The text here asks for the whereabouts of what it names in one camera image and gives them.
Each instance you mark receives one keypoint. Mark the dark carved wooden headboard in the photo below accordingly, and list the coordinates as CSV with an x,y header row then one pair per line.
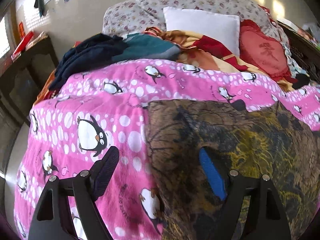
x,y
305,53

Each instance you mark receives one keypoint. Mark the pink penguin fleece blanket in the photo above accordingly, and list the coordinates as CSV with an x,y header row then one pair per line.
x,y
109,107

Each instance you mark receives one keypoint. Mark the dark navy garment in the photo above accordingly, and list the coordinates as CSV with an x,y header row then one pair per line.
x,y
94,52

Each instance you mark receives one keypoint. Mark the white square pillow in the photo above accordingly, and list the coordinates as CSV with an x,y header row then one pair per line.
x,y
224,28

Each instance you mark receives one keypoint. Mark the dark wooden side table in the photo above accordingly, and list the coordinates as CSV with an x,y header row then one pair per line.
x,y
12,78

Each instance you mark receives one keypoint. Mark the teal garment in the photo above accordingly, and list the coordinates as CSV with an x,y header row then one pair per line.
x,y
144,46

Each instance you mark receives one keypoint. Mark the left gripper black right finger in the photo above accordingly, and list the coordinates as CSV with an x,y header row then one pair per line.
x,y
265,215

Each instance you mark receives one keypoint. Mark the brown floral patterned garment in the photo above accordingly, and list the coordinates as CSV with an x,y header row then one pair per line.
x,y
270,141

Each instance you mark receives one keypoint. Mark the floral print quilt bundle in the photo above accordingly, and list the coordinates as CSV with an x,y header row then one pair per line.
x,y
134,16

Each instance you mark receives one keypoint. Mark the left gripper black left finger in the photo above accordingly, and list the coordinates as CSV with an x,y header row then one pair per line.
x,y
52,217

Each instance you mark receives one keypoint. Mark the red heart-shaped pillow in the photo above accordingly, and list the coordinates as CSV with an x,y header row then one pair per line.
x,y
264,52

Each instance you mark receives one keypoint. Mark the red orange patterned blanket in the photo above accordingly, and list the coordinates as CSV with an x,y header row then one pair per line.
x,y
200,51

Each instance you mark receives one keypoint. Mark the black hanging cloth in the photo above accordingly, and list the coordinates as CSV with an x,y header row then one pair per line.
x,y
39,4

